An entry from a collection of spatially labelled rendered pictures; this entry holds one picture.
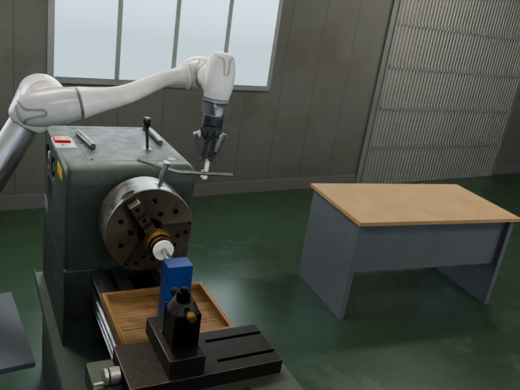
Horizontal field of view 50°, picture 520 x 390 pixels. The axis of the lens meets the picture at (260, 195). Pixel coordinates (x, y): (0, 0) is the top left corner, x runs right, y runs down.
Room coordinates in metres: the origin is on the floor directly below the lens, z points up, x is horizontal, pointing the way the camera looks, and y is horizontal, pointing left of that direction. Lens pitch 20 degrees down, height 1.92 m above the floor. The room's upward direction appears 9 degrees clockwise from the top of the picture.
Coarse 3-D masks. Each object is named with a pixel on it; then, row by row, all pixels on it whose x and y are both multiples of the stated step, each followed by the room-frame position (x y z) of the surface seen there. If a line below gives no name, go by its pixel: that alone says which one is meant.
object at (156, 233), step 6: (150, 234) 1.68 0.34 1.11; (156, 234) 1.67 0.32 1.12; (162, 234) 1.67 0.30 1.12; (168, 234) 1.71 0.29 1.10; (144, 240) 1.68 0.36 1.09; (150, 240) 1.65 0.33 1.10; (156, 240) 1.64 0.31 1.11; (162, 240) 1.65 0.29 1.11; (168, 240) 1.66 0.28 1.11; (144, 246) 1.68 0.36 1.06; (150, 246) 1.64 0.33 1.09; (150, 252) 1.66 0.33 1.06
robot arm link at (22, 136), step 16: (32, 80) 1.72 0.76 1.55; (48, 80) 1.72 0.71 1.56; (16, 96) 1.73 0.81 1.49; (16, 128) 1.71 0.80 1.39; (32, 128) 1.72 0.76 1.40; (0, 144) 1.69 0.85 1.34; (16, 144) 1.70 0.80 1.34; (0, 160) 1.68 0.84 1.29; (16, 160) 1.71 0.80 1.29; (0, 176) 1.68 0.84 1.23; (0, 192) 1.70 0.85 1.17
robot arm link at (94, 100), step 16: (192, 64) 1.99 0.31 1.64; (144, 80) 1.84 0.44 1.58; (160, 80) 1.91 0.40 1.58; (176, 80) 1.97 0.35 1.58; (192, 80) 1.98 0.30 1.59; (80, 96) 1.66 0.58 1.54; (96, 96) 1.68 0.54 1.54; (112, 96) 1.71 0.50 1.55; (128, 96) 1.75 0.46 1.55; (144, 96) 1.82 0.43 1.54; (96, 112) 1.69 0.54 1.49
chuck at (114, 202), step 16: (128, 192) 1.76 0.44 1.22; (144, 192) 1.76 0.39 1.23; (160, 192) 1.78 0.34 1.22; (112, 208) 1.72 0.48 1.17; (128, 208) 1.73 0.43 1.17; (144, 208) 1.76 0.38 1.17; (160, 208) 1.79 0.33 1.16; (176, 208) 1.82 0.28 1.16; (112, 224) 1.71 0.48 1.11; (128, 224) 1.73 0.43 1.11; (112, 240) 1.71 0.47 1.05; (128, 240) 1.74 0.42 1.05; (112, 256) 1.71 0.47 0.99; (176, 256) 1.83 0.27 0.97
